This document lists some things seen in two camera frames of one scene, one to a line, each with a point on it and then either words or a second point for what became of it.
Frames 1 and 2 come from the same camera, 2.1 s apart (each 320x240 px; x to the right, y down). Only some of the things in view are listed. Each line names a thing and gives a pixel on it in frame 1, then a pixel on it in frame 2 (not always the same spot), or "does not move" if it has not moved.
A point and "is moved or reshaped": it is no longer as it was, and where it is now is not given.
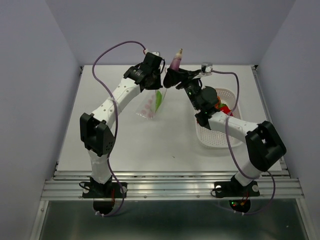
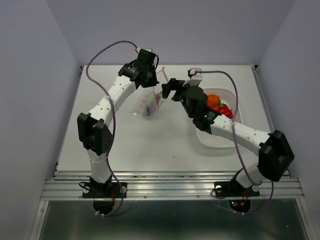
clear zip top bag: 150,102 is moved or reshaped
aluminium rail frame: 276,185 does not move
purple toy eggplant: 175,63 → 152,109
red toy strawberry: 225,109 does not move
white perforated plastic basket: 209,138 does not move
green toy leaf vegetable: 159,97 → 151,98
